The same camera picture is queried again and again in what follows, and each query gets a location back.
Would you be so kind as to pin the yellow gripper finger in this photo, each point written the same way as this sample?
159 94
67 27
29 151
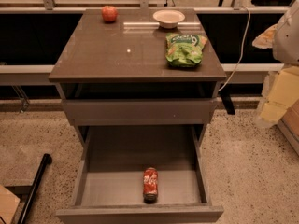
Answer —
283 94
265 39

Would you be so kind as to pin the red coke can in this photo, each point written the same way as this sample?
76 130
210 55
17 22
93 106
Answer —
150 185

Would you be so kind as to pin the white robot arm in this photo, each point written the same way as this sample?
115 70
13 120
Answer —
285 48

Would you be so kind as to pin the closed grey top drawer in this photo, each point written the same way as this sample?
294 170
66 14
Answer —
139 112

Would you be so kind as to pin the grey drawer cabinet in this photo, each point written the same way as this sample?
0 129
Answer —
126 60

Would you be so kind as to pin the open grey middle drawer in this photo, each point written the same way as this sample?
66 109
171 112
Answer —
109 185

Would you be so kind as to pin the green chip bag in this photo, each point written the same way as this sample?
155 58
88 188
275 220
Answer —
184 51

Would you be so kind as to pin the white bowl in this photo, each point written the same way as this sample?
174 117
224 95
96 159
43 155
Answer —
168 19

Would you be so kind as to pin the red apple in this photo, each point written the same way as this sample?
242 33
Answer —
109 13

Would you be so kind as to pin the black metal pole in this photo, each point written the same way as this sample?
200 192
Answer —
46 160

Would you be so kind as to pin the brown cardboard box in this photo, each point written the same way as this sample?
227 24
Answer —
8 205

